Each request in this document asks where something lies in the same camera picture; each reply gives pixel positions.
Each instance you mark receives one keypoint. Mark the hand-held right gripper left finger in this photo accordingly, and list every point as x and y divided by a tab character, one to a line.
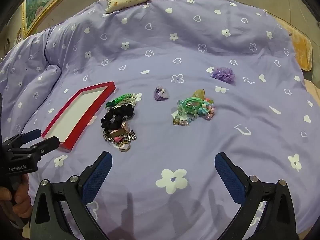
98	177

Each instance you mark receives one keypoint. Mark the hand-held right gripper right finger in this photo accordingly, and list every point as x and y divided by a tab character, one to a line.
231	177

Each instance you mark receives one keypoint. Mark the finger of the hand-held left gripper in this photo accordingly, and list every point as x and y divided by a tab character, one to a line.
31	134
47	145

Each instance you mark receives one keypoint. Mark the red shallow box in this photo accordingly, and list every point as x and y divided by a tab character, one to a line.
75	115

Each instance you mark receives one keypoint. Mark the pink flower charm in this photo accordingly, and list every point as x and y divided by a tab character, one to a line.
117	138

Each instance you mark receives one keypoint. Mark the black scrunchie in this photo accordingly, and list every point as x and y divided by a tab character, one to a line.
110	118

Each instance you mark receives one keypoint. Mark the yellow hair claw clip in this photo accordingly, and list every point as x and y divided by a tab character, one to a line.
198	93

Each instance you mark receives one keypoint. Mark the purple bow hair clip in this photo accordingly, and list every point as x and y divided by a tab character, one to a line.
161	93

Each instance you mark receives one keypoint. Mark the person's left hand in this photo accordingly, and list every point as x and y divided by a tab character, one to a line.
25	205

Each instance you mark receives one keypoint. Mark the white pearl scrunchie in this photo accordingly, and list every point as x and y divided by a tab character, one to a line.
133	98

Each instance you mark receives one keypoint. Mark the purple ruffled scrunchie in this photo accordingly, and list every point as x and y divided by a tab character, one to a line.
223	75

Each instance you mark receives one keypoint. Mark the gold framed picture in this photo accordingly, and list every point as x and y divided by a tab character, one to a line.
40	2

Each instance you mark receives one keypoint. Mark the purple floral blanket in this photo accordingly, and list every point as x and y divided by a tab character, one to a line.
175	42

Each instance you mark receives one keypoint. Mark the orange mat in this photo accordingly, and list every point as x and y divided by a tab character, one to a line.
301	47

